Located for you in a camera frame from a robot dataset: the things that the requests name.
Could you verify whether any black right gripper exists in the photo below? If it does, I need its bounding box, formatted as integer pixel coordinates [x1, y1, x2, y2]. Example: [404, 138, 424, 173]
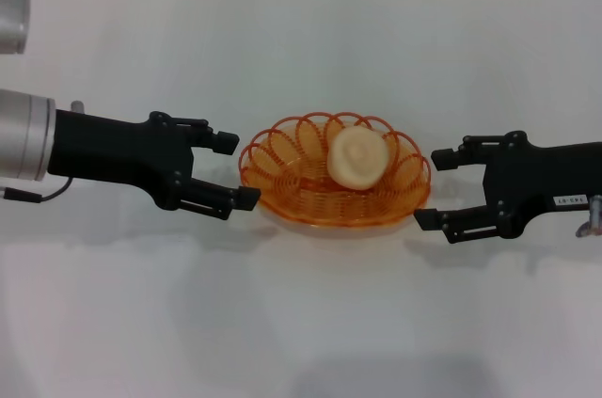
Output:
[413, 130, 602, 245]

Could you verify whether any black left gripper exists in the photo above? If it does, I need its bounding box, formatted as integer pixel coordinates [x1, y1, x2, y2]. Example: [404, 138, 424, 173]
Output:
[48, 108, 262, 221]

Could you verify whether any pale beige bread bun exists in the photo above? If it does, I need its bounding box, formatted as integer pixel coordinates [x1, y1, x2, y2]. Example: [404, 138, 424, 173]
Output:
[327, 127, 390, 191]

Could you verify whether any orange yellow woven basket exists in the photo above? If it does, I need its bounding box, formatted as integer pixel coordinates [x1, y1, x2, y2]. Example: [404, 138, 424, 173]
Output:
[238, 110, 432, 229]

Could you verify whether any right arm connector with cable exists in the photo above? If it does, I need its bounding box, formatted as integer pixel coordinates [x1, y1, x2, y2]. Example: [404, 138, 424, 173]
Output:
[576, 195, 602, 238]

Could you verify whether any arm connector with cable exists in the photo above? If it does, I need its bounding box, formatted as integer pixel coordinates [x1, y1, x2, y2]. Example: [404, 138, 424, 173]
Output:
[576, 195, 602, 238]
[0, 100, 86, 205]

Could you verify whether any left arm connector with cable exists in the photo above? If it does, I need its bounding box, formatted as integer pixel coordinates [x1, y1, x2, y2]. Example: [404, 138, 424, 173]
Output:
[0, 100, 86, 205]

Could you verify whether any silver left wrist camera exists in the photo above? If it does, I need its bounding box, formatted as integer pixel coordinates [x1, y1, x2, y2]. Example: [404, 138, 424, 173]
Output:
[0, 0, 32, 56]

